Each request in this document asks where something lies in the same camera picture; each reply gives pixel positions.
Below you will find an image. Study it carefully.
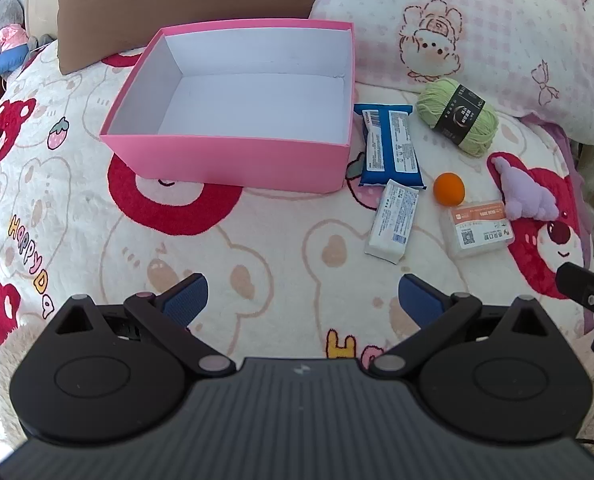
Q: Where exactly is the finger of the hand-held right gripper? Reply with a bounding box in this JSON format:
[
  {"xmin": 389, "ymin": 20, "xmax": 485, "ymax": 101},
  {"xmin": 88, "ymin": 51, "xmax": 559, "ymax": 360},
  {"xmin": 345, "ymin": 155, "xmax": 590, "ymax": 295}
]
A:
[{"xmin": 557, "ymin": 261, "xmax": 594, "ymax": 357}]

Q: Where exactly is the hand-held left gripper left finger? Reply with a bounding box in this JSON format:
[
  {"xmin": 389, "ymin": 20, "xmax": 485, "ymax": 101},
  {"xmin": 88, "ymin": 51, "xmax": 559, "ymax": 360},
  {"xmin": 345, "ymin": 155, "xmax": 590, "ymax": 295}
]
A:
[{"xmin": 42, "ymin": 273, "xmax": 238, "ymax": 378}]

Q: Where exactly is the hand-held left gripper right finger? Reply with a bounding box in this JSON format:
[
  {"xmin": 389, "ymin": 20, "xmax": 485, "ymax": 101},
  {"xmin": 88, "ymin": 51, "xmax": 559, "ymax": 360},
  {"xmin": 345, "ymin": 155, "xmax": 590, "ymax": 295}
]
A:
[{"xmin": 367, "ymin": 273, "xmax": 558, "ymax": 378}]

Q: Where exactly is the white packet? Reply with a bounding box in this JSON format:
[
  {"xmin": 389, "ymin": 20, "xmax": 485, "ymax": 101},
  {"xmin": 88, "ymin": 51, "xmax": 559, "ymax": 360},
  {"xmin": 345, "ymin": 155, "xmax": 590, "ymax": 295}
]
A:
[{"xmin": 364, "ymin": 178, "xmax": 421, "ymax": 264}]

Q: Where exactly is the orange ball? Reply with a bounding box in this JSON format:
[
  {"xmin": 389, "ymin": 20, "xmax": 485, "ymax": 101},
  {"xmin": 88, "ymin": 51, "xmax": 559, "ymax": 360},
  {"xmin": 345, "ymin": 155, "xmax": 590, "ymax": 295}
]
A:
[{"xmin": 433, "ymin": 172, "xmax": 466, "ymax": 207}]

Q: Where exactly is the purple plush toy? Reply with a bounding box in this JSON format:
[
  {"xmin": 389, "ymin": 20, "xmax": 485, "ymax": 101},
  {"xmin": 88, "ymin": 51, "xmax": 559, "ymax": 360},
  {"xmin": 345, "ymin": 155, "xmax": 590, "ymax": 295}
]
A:
[{"xmin": 492, "ymin": 156, "xmax": 558, "ymax": 221}]

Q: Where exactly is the pink cardboard box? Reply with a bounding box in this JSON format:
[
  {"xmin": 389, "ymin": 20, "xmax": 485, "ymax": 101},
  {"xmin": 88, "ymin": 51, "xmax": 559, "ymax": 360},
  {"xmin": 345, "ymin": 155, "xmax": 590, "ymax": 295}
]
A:
[{"xmin": 100, "ymin": 18, "xmax": 355, "ymax": 195}]

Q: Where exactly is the blue snack packet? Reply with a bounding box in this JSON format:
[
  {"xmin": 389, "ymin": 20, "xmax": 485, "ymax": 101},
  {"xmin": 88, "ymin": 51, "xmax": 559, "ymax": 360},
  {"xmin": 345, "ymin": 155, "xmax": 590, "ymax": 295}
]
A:
[{"xmin": 353, "ymin": 103, "xmax": 424, "ymax": 188}]

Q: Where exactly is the green yarn ball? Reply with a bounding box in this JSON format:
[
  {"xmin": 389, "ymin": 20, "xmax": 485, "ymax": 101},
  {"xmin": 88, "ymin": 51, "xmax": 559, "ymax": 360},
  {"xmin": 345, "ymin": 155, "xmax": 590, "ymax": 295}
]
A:
[{"xmin": 416, "ymin": 77, "xmax": 499, "ymax": 158}]

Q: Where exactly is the pink checked pillow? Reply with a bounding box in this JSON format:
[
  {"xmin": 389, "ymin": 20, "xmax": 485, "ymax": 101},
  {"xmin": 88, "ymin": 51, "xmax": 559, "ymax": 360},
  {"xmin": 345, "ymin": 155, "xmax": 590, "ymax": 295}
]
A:
[{"xmin": 309, "ymin": 0, "xmax": 594, "ymax": 151}]

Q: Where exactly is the grey plush toy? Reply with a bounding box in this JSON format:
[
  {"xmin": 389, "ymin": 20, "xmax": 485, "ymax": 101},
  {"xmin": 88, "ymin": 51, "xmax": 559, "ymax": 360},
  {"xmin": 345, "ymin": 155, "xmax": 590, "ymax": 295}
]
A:
[{"xmin": 0, "ymin": 0, "xmax": 55, "ymax": 86}]

